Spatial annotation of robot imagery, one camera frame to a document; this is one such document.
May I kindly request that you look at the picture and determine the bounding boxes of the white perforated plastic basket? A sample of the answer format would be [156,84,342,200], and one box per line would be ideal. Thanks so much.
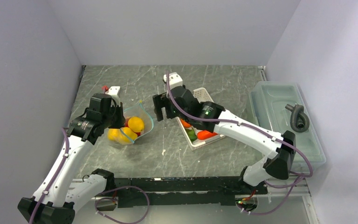
[176,87,225,151]

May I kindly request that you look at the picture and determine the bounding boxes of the orange fruit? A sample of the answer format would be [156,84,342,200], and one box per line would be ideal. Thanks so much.
[179,119,192,128]

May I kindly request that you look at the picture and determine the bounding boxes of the yellow lemon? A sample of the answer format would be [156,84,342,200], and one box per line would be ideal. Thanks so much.
[107,128,121,141]

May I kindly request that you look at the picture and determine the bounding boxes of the clear zip top bag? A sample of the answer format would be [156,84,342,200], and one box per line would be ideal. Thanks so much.
[107,100,154,145]

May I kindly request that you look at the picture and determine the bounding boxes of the yellow fruit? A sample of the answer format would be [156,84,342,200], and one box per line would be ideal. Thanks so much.
[117,127,138,145]
[128,116,145,133]

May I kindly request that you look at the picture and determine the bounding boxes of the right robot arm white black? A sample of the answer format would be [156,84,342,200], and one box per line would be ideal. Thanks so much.
[152,86,296,194]

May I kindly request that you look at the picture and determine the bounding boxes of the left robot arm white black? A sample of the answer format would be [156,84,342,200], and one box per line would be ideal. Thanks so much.
[18,87,125,224]

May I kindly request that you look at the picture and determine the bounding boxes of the green pepper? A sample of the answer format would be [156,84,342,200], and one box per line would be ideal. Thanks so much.
[186,127,198,142]

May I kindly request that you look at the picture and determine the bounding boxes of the orange carrot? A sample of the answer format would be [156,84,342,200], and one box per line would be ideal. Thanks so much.
[197,130,217,140]

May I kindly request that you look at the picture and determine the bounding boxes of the clear plastic storage bin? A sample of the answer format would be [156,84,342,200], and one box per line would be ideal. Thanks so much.
[246,81,326,170]

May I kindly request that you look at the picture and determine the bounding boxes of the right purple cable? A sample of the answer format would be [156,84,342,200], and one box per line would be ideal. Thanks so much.
[165,71,314,189]

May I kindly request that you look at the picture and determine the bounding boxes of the purple cable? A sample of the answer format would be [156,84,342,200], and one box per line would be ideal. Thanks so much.
[28,127,71,224]
[165,71,314,189]

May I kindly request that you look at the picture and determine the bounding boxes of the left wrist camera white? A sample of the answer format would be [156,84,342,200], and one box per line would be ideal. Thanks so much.
[102,85,121,97]

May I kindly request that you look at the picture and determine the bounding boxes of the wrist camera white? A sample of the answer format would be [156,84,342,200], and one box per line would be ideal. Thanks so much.
[102,85,121,97]
[163,72,183,89]

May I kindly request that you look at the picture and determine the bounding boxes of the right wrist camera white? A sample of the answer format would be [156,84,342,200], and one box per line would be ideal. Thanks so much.
[163,72,183,89]

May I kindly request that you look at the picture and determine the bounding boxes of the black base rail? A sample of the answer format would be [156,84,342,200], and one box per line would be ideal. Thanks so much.
[83,176,269,208]

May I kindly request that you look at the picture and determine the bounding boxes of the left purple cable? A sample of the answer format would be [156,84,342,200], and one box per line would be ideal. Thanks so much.
[28,127,71,224]

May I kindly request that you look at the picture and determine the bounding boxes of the grey corrugated hose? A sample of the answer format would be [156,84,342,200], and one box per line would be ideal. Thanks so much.
[285,104,310,133]

